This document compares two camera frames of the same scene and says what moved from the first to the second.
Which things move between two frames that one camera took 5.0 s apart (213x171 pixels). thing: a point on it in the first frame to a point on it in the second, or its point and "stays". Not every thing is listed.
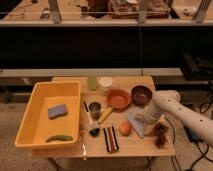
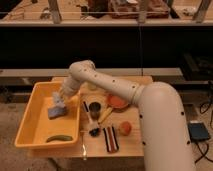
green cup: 92,83 stays
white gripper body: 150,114 to 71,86
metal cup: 95,109 stays
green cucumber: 59,137 stays
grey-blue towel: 137,123 to 58,100
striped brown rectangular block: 110,138 stays
